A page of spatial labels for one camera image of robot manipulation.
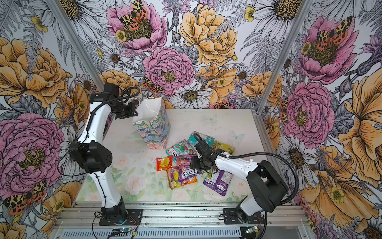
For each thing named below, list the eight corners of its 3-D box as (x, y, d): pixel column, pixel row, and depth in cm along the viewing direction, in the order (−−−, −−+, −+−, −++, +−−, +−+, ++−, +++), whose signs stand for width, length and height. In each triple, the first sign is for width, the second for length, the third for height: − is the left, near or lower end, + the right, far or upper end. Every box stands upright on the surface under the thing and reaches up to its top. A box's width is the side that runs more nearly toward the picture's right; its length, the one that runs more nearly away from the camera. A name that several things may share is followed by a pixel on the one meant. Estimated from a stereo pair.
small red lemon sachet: (157, 171, 92) (156, 170, 90) (156, 159, 97) (155, 158, 95) (174, 168, 93) (173, 166, 91) (172, 156, 98) (172, 155, 96)
